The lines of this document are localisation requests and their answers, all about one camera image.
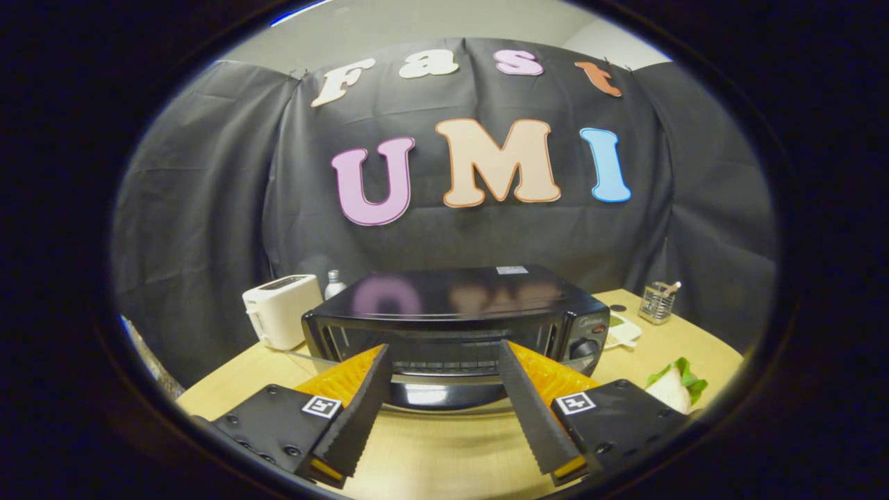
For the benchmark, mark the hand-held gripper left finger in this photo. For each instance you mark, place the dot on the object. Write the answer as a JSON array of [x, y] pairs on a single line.
[[361, 413]]

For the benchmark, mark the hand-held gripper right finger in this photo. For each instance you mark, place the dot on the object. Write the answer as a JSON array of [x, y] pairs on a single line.
[[531, 410]]

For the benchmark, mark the black toaster oven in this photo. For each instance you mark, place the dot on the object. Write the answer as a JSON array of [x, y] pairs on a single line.
[[451, 295]]

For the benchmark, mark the lettuce sandwich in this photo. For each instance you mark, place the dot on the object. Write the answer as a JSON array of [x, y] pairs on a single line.
[[670, 389]]

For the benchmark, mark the white bread toaster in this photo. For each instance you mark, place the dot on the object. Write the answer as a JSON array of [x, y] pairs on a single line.
[[281, 312]]

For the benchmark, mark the white divided grain dish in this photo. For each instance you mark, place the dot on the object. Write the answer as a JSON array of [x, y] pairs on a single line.
[[621, 332]]

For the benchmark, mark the small silver bottle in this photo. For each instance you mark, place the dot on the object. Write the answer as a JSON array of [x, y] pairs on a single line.
[[335, 286]]

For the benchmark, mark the pale stick in holder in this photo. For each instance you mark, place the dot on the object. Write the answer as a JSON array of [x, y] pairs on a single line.
[[672, 287]]

